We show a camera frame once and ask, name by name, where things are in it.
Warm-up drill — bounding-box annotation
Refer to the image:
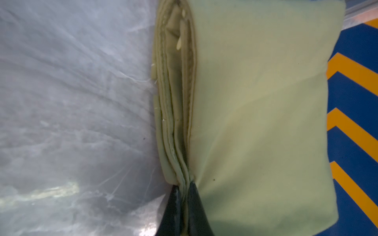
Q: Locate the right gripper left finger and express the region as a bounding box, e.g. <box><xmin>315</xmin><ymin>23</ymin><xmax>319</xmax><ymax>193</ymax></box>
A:
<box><xmin>155</xmin><ymin>185</ymin><xmax>182</xmax><ymax>236</ymax></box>

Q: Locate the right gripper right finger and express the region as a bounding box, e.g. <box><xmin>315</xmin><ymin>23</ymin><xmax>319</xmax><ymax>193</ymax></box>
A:
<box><xmin>188</xmin><ymin>182</ymin><xmax>214</xmax><ymax>236</ymax></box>

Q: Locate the olive green skirt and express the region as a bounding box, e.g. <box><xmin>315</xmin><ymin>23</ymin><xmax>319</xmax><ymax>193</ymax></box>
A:
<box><xmin>151</xmin><ymin>1</ymin><xmax>346</xmax><ymax>236</ymax></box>

